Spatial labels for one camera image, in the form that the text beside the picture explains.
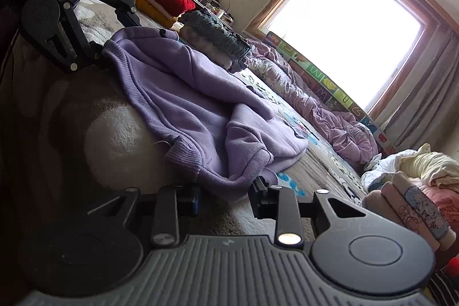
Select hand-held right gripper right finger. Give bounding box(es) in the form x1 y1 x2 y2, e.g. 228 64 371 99
250 176 363 249

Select red cloth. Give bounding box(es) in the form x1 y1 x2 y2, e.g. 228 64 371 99
443 261 459 284

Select grey curtain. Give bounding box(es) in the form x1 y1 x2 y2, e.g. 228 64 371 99
384 24 459 153

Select folded white printed garment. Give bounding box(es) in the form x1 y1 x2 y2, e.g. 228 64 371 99
392 171 457 252

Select folded yellow garment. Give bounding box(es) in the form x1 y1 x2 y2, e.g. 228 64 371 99
134 0 180 29

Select colourful alphabet foam mat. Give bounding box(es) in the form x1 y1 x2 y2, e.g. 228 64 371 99
263 32 399 155

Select wooden framed window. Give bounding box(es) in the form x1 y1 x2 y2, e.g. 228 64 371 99
244 0 442 121

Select folded blue jeans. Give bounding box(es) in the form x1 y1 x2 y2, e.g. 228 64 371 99
181 10 254 58

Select folded pink garment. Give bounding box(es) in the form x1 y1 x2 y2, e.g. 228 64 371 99
380 180 433 240

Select pink crumpled cloth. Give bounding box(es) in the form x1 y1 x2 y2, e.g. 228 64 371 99
419 180 459 225

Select folded pale patterned garment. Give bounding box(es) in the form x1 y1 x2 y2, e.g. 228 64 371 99
179 26 249 74

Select lavender duvet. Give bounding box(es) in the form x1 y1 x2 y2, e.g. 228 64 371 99
244 39 380 165

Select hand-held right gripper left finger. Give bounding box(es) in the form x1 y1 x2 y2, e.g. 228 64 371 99
86 184 201 249

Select lavender sweatshirt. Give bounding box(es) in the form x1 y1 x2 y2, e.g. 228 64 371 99
102 27 309 202

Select black white striped cloth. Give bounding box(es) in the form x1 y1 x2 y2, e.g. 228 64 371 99
427 270 459 306

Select white crumpled cloth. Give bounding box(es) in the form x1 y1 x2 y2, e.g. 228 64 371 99
360 150 420 192

